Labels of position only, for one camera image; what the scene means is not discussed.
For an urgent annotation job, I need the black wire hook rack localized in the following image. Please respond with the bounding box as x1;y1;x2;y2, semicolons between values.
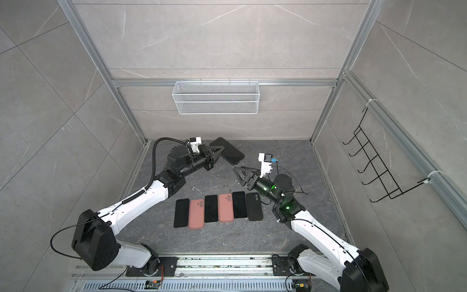
342;108;431;204

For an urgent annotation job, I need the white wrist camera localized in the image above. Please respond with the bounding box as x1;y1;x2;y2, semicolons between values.
258;153;277;178
188;137;202;154

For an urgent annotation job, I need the small circuit board right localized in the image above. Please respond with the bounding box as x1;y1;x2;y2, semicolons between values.
291;281;312;292

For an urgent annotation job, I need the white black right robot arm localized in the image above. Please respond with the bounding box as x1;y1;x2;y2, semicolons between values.
233;167;389;292

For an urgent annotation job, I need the small circuit board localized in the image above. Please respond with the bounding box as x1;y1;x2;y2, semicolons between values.
144;280;162;290
291;281;312;292

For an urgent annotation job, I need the black phone case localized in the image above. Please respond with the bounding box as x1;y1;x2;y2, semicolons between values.
246;193;263;221

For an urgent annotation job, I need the pink phone case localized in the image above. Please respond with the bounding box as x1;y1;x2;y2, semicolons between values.
189;199;205;229

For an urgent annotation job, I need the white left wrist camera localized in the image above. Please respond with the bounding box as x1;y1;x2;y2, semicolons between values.
188;137;202;154

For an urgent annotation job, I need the white wire mesh basket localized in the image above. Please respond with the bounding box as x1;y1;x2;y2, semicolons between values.
172;81;260;115

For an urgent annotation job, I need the small circuit board left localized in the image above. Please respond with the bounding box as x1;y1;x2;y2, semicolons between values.
144;280;162;290

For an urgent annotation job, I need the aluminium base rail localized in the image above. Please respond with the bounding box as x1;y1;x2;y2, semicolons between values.
64;254;336;292

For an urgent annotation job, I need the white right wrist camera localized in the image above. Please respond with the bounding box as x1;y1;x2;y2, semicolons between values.
258;153;277;178

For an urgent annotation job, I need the black pad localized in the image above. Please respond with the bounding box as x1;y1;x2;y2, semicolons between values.
210;137;245;165
232;192;248;219

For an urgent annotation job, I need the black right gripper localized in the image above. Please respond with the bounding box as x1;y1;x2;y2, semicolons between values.
235;165;284;208

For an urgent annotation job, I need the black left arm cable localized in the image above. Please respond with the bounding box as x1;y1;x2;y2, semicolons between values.
144;137;187;191

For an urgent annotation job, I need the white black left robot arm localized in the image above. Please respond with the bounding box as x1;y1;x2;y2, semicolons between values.
71;144;224;276

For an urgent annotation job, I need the black phone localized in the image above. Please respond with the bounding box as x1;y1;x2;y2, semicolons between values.
204;195;218;223
173;198;190;228

